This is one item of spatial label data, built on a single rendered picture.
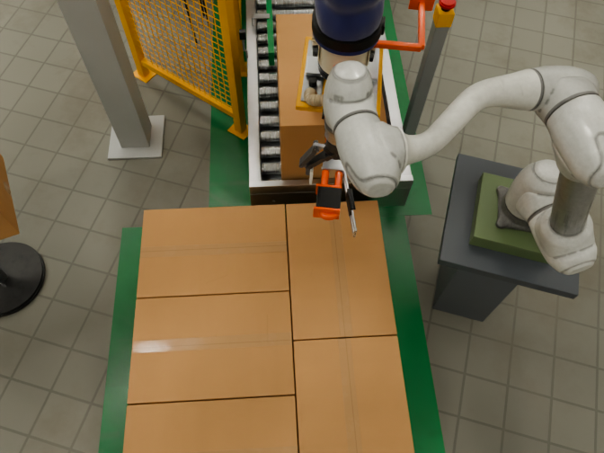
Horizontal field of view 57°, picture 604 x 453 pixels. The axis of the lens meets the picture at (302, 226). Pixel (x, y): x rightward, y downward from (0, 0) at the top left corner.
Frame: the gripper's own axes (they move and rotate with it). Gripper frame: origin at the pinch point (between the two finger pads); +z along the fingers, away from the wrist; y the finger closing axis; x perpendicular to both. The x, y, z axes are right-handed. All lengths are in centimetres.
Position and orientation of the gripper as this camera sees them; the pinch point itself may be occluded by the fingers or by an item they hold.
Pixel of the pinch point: (336, 181)
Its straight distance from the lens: 150.0
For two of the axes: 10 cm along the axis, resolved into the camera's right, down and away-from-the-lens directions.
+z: -0.2, 4.8, 8.8
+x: -1.1, 8.7, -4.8
